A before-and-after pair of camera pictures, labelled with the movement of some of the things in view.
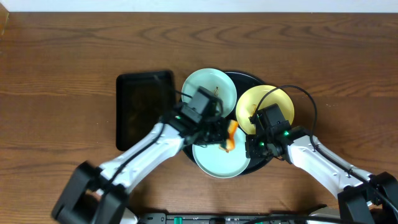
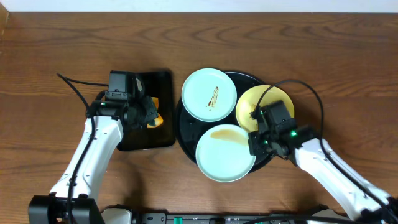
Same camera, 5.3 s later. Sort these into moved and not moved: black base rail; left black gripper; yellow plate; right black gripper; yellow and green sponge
Moved: left black gripper; yellow and green sponge
Not moved: yellow plate; right black gripper; black base rail
